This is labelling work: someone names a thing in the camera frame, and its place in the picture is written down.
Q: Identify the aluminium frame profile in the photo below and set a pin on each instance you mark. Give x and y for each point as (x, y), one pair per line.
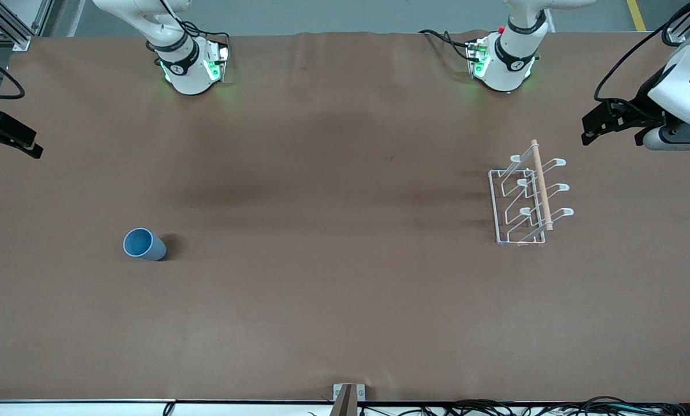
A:
(683, 26)
(10, 26)

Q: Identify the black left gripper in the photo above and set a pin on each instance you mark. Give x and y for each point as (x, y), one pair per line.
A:
(638, 111)

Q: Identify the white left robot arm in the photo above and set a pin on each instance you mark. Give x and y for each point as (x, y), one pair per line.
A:
(509, 63)

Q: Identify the brown table cover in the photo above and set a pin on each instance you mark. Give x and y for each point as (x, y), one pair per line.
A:
(345, 289)

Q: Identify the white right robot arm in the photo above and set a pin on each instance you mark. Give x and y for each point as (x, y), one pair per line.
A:
(186, 69)

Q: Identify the blue plastic cup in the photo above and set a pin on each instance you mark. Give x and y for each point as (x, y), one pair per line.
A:
(143, 245)

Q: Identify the metal bracket with post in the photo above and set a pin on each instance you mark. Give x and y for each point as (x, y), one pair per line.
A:
(348, 398)

